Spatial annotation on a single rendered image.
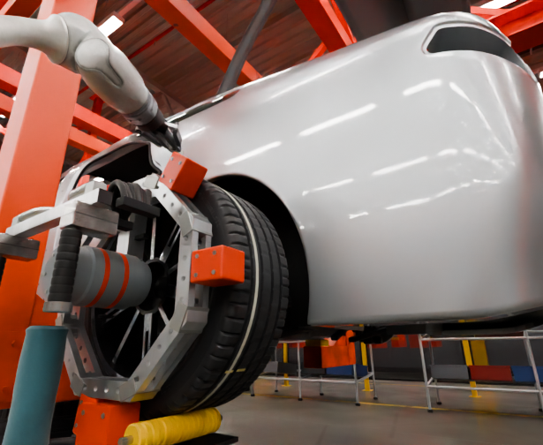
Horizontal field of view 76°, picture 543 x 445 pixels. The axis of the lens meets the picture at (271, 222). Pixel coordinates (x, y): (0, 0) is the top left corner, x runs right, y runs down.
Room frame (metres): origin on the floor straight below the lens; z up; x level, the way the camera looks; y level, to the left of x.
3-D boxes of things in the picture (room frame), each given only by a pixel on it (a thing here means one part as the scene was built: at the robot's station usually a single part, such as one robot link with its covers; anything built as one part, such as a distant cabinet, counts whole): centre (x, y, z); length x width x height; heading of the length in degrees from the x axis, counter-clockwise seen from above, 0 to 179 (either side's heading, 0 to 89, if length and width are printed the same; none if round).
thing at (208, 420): (0.93, 0.22, 0.51); 0.29 x 0.06 x 0.06; 146
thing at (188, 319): (0.91, 0.38, 0.85); 0.54 x 0.07 x 0.54; 56
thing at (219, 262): (0.74, 0.12, 0.85); 0.09 x 0.08 x 0.07; 56
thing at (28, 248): (0.84, 0.63, 0.93); 0.09 x 0.05 x 0.05; 146
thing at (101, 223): (0.65, 0.35, 0.93); 0.09 x 0.05 x 0.05; 146
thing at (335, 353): (3.14, -0.46, 0.69); 0.52 x 0.17 x 0.35; 146
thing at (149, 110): (0.73, 0.33, 1.26); 0.09 x 0.06 x 0.09; 81
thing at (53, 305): (0.62, 0.37, 0.83); 0.04 x 0.04 x 0.16
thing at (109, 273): (0.85, 0.42, 0.85); 0.21 x 0.14 x 0.14; 146
